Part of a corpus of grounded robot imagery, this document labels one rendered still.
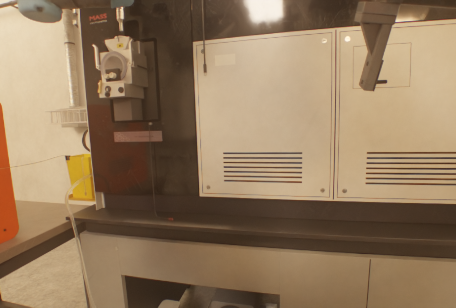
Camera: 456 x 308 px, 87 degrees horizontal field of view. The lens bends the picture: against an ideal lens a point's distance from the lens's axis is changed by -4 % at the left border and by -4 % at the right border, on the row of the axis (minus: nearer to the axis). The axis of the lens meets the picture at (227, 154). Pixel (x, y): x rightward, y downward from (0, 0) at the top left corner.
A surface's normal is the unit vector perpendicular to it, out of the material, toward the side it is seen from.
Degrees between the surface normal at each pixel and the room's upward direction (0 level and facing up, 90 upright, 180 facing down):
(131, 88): 90
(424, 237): 0
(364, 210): 90
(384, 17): 113
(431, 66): 90
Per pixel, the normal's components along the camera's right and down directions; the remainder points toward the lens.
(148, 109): -0.22, 0.13
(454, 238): -0.03, -0.99
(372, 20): -0.18, 0.51
